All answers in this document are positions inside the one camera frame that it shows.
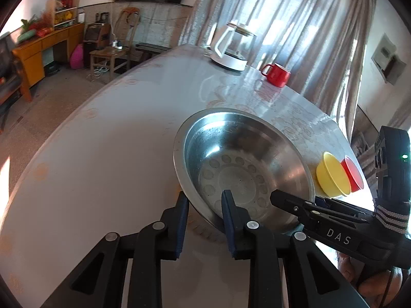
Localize yellow plastic bowl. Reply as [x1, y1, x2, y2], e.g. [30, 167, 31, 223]
[315, 152, 351, 198]

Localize large stainless steel bowl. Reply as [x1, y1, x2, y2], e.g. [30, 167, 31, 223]
[173, 109, 315, 234]

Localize person's right hand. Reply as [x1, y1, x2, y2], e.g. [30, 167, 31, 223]
[337, 252, 403, 307]

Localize orange wooden desk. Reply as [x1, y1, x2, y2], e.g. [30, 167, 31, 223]
[12, 23, 84, 102]

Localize red mug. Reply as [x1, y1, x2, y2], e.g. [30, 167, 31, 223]
[260, 63, 291, 88]

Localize small old television set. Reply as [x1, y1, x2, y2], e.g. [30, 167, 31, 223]
[83, 23, 111, 51]

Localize pink bag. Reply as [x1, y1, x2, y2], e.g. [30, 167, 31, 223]
[70, 44, 83, 70]

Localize red plastic bowl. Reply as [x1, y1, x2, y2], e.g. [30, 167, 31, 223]
[341, 156, 364, 193]

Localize wall electrical box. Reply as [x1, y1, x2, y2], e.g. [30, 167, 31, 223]
[371, 33, 406, 85]

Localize wooden chair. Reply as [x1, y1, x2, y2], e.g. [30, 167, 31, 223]
[90, 7, 141, 81]

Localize dark wooden bench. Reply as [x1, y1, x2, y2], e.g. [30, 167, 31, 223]
[135, 42, 170, 61]

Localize beige sheer curtain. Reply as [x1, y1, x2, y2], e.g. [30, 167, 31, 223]
[179, 0, 377, 137]

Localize white glass electric kettle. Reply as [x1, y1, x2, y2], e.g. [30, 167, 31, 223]
[210, 22, 256, 72]

